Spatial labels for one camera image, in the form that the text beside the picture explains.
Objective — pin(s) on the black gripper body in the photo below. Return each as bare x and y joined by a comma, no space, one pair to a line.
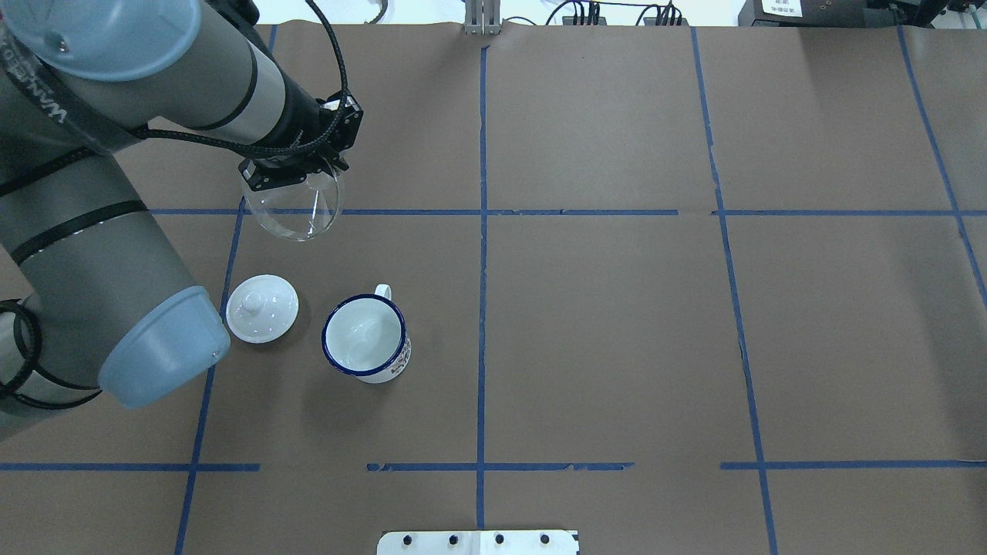
300,113

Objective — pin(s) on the clear plastic funnel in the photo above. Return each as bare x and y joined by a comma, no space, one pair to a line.
293,205

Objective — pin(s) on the white enamel cup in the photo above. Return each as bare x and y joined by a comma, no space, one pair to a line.
367,337

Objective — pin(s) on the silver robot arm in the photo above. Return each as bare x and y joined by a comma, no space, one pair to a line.
113,308

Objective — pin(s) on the brown cardboard mat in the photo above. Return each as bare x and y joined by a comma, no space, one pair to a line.
685,291

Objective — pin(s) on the black computer box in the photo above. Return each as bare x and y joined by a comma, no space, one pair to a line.
818,14

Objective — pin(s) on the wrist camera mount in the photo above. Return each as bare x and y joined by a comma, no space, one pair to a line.
356,117

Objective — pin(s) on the aluminium frame post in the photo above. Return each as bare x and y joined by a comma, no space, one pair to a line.
482,17

